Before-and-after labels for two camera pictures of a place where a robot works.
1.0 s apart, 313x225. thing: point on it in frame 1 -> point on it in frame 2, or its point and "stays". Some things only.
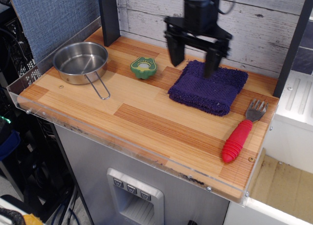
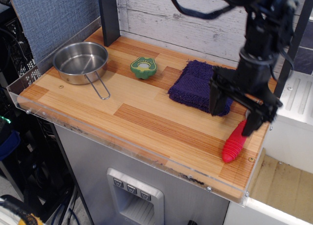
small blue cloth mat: (216, 94) stays
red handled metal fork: (235, 141) stays
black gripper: (199, 27) -> (252, 78)
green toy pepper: (144, 68) stays
